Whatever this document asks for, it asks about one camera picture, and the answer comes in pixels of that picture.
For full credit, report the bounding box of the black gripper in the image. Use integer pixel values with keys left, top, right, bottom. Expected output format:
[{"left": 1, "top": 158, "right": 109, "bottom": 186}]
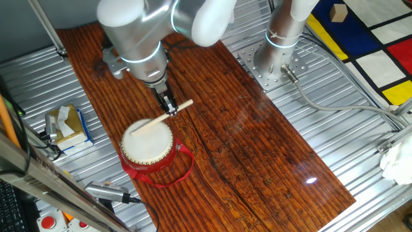
[{"left": 150, "top": 82, "right": 180, "bottom": 116}]

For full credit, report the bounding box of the pale wooden drumstick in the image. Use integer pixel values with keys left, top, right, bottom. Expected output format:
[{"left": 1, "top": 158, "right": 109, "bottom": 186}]
[{"left": 130, "top": 99, "right": 194, "bottom": 135}]

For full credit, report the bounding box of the red drum white head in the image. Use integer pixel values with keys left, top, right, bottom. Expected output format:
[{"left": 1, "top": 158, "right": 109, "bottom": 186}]
[{"left": 119, "top": 118, "right": 178, "bottom": 175}]

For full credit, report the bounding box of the brown wooden board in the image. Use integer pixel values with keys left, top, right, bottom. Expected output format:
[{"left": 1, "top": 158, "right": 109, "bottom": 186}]
[{"left": 56, "top": 22, "right": 357, "bottom": 232}]

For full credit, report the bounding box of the gold tissue box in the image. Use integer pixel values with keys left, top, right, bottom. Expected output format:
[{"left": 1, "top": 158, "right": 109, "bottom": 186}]
[{"left": 44, "top": 103, "right": 94, "bottom": 155}]

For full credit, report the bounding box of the thin metal pole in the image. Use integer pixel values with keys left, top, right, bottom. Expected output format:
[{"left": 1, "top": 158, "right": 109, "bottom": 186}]
[{"left": 27, "top": 0, "right": 68, "bottom": 59}]

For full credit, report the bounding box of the red emergency stop button box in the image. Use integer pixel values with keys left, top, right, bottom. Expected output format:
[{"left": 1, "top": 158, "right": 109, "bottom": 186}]
[
  {"left": 66, "top": 218, "right": 97, "bottom": 232},
  {"left": 36, "top": 209, "right": 69, "bottom": 232}
]

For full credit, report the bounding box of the orange pole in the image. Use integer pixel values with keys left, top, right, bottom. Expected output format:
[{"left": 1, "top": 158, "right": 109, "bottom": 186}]
[{"left": 0, "top": 95, "right": 22, "bottom": 149}]

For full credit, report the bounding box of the black keyboard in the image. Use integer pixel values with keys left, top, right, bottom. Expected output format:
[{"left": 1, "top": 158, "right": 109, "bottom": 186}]
[{"left": 0, "top": 180, "right": 28, "bottom": 232}]

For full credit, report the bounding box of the small wooden cube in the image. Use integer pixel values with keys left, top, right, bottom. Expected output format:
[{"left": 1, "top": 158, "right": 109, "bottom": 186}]
[{"left": 329, "top": 3, "right": 349, "bottom": 23}]

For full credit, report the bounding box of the colourful Mondrian pattern cloth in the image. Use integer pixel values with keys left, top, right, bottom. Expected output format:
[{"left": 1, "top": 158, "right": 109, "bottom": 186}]
[{"left": 305, "top": 0, "right": 412, "bottom": 107}]

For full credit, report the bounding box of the white crumpled cloth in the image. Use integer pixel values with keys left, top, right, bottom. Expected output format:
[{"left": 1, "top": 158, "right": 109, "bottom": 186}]
[{"left": 379, "top": 135, "right": 412, "bottom": 186}]

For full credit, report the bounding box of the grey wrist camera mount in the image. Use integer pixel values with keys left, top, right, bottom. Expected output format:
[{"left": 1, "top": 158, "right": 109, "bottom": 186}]
[{"left": 102, "top": 35, "right": 129, "bottom": 80}]

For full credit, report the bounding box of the black camera cable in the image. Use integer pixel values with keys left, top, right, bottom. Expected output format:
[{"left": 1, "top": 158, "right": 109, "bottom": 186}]
[{"left": 128, "top": 196, "right": 161, "bottom": 232}]

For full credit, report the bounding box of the silver camera with cable plug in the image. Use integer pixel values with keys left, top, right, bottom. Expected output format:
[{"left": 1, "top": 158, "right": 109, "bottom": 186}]
[{"left": 84, "top": 180, "right": 131, "bottom": 204}]

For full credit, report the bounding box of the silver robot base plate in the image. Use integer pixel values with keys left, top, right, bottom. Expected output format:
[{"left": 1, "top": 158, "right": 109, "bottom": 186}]
[{"left": 238, "top": 40, "right": 309, "bottom": 91}]

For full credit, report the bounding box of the small silver camera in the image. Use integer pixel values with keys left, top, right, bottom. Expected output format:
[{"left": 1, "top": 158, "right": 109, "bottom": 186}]
[{"left": 44, "top": 113, "right": 59, "bottom": 141}]

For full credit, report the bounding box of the aluminium frame bar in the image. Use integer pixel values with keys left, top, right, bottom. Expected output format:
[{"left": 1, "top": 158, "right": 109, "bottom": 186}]
[{"left": 0, "top": 128, "right": 133, "bottom": 232}]

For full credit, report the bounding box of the black hanging cable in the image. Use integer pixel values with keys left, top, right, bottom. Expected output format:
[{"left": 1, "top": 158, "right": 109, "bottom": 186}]
[{"left": 0, "top": 77, "right": 32, "bottom": 177}]

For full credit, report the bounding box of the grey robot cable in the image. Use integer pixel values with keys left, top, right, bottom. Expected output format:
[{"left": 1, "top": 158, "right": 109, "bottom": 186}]
[{"left": 280, "top": 64, "right": 409, "bottom": 128}]

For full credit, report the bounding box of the small metal corner bracket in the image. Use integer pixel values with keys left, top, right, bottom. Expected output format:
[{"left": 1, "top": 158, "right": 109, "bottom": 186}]
[{"left": 376, "top": 140, "right": 393, "bottom": 154}]

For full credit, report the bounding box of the aluminium profile rail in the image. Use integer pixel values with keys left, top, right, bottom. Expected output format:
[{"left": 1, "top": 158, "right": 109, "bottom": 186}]
[{"left": 391, "top": 96, "right": 412, "bottom": 117}]

